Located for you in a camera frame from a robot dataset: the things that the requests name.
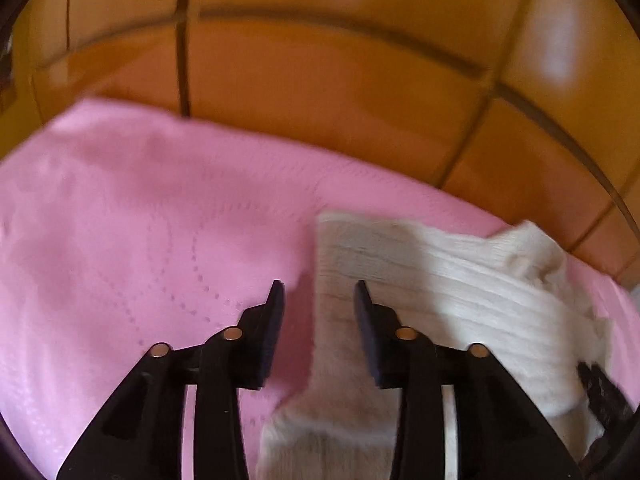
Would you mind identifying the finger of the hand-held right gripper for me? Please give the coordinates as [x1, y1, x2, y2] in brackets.
[576, 362, 633, 433]

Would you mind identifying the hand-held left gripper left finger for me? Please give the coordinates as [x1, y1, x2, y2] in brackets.
[56, 280, 286, 480]

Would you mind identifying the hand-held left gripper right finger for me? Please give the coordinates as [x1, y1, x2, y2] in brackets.
[353, 280, 584, 480]

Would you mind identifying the white knit sweater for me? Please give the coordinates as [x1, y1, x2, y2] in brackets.
[256, 211, 617, 480]

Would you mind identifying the pink dotted bedspread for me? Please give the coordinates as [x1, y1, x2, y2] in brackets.
[0, 97, 640, 480]

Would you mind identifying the wooden wardrobe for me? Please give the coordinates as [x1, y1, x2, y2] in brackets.
[10, 0, 640, 291]

